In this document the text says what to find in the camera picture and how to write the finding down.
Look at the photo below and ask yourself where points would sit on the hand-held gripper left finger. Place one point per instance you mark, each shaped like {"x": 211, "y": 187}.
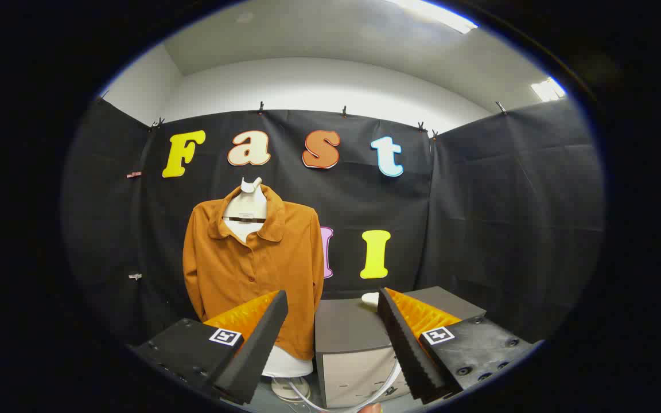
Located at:
{"x": 261, "y": 344}

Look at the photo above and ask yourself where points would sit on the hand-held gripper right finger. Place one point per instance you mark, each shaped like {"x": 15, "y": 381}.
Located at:
{"x": 402, "y": 344}

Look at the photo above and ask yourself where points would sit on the white garment steamer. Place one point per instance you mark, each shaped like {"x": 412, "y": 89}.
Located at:
{"x": 369, "y": 299}

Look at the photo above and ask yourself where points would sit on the brown button-up shirt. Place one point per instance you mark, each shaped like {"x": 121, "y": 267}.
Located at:
{"x": 233, "y": 269}

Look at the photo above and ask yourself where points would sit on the grey cabinet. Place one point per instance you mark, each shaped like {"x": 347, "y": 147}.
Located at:
{"x": 345, "y": 327}

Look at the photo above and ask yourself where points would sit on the white mannequin torso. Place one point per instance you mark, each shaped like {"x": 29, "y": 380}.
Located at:
{"x": 248, "y": 203}

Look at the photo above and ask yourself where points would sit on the black backdrop cloth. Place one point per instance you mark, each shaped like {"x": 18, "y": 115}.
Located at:
{"x": 479, "y": 201}

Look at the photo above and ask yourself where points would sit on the ceiling light panel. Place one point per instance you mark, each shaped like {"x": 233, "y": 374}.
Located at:
{"x": 547, "y": 89}
{"x": 439, "y": 16}

